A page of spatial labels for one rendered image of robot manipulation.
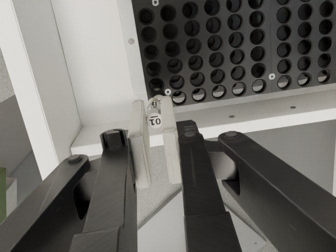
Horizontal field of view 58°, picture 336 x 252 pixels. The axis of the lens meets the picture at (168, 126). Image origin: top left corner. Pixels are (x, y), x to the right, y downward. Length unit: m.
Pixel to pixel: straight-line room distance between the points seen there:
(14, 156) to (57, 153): 0.43
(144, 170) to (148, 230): 1.29
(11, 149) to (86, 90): 0.42
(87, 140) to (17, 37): 0.11
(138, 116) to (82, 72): 0.17
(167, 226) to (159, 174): 0.25
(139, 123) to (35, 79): 0.11
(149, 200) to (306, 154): 0.94
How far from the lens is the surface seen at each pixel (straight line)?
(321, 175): 0.53
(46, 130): 0.26
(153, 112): 0.21
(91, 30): 0.33
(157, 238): 1.47
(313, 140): 0.53
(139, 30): 0.26
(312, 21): 0.29
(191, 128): 0.17
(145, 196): 1.38
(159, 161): 1.29
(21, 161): 0.68
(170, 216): 1.40
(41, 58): 0.27
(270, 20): 0.28
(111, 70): 0.33
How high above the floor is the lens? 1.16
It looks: 70 degrees down
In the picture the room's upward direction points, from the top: 170 degrees clockwise
